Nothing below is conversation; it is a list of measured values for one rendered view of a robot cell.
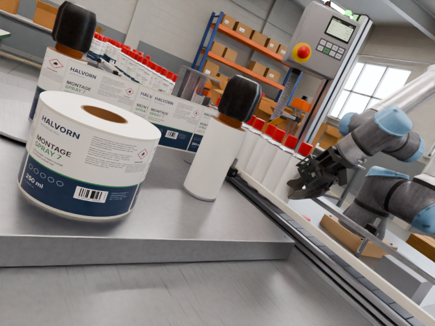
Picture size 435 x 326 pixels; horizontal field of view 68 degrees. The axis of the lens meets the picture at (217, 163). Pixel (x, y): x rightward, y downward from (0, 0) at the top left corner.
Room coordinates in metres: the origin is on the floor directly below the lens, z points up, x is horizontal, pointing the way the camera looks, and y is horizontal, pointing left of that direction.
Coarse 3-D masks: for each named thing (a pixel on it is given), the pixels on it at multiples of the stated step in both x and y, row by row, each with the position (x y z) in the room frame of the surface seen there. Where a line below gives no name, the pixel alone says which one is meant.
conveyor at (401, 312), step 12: (240, 180) 1.03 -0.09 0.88; (252, 192) 0.96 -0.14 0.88; (288, 216) 0.88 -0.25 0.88; (300, 228) 0.82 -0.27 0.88; (312, 240) 0.77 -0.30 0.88; (324, 252) 0.73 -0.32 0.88; (348, 264) 0.72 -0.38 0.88; (360, 276) 0.68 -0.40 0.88; (372, 288) 0.65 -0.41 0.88; (384, 300) 0.61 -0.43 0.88; (396, 312) 0.59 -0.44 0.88; (408, 312) 0.61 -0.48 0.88; (420, 324) 0.58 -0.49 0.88
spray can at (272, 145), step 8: (272, 136) 1.01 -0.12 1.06; (280, 136) 0.99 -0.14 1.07; (272, 144) 0.98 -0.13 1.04; (280, 144) 0.99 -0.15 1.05; (264, 152) 0.99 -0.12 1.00; (272, 152) 0.98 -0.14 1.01; (264, 160) 0.98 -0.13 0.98; (272, 160) 0.99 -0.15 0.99; (256, 168) 0.99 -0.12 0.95; (264, 168) 0.98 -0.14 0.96; (256, 176) 0.99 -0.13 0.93; (264, 176) 0.99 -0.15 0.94; (248, 184) 1.00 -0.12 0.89
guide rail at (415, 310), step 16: (240, 176) 1.01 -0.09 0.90; (288, 208) 0.84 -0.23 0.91; (304, 224) 0.79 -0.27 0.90; (320, 240) 0.75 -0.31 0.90; (352, 256) 0.69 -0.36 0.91; (368, 272) 0.65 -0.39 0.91; (384, 288) 0.62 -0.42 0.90; (400, 304) 0.59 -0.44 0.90; (416, 304) 0.58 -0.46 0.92; (432, 320) 0.55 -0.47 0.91
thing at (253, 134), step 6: (258, 120) 1.07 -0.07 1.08; (252, 126) 1.08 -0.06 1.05; (258, 126) 1.07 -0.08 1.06; (252, 132) 1.06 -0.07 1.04; (258, 132) 1.07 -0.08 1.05; (246, 138) 1.07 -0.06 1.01; (252, 138) 1.06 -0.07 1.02; (246, 144) 1.06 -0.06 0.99; (252, 144) 1.06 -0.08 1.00; (240, 150) 1.07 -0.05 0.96; (246, 150) 1.06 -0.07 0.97; (252, 150) 1.07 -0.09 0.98; (240, 156) 1.06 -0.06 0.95; (246, 156) 1.06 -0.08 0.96; (240, 162) 1.06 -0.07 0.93; (246, 162) 1.06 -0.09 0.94
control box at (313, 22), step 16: (304, 16) 1.11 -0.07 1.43; (320, 16) 1.09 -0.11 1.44; (336, 16) 1.09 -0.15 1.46; (304, 32) 1.08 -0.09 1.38; (320, 32) 1.09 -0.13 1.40; (288, 48) 1.15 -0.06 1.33; (288, 64) 1.15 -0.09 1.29; (304, 64) 1.09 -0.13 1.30; (320, 64) 1.09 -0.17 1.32; (336, 64) 1.09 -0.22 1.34
